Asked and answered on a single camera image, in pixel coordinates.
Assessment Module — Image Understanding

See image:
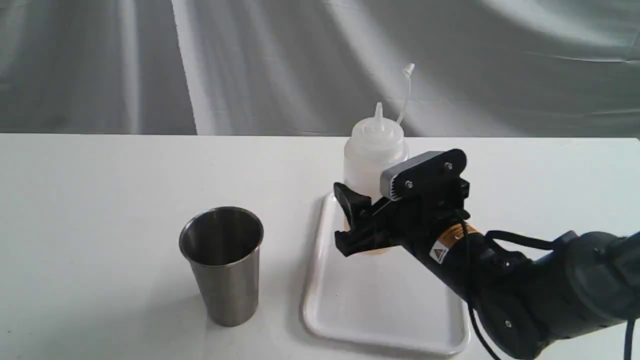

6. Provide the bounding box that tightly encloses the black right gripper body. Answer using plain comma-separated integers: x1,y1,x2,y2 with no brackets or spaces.
372,177,472,251

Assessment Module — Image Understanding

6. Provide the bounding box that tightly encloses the translucent plastic squeeze bottle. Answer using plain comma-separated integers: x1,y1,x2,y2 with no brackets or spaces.
343,63,415,203

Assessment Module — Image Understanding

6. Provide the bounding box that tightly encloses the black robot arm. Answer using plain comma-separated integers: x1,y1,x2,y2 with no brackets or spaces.
333,178,639,360

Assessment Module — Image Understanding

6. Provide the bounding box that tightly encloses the stainless steel cup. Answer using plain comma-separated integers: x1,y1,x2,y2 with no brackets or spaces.
178,206,265,327

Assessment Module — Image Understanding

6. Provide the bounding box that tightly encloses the white plastic tray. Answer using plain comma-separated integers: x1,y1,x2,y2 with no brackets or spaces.
301,193,471,357

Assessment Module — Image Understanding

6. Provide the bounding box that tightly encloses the grey backdrop cloth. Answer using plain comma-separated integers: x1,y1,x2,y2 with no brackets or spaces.
0,0,640,137

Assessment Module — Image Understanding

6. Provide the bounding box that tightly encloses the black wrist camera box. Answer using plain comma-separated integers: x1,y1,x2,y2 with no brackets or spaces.
379,148,467,201

